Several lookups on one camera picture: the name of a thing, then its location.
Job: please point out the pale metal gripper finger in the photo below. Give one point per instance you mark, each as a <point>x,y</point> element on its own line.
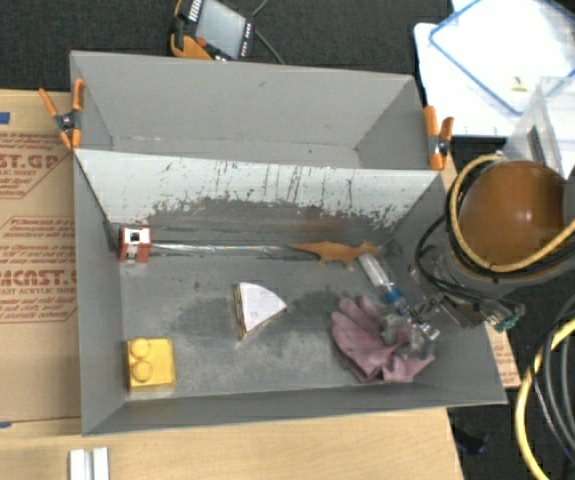
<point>393,325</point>
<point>418,344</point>

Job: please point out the pink cloth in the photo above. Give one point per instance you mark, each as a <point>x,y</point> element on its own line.
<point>362,345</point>

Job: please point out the clear plastic tube blue cap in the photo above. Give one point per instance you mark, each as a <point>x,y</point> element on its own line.
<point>376,271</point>

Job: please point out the orange toy lizard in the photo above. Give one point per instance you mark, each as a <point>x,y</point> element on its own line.
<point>334,252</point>

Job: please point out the grey metal bin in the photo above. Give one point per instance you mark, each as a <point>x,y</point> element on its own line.
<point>277,363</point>

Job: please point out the white wedge block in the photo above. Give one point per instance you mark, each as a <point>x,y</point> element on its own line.
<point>259,305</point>

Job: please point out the yellow toy brick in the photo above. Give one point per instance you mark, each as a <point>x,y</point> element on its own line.
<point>151,365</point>

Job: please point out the red and white small block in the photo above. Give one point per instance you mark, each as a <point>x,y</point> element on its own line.
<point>135,246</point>

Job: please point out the brown cardboard board red print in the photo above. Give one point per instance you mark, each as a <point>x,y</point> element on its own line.
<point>27,368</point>

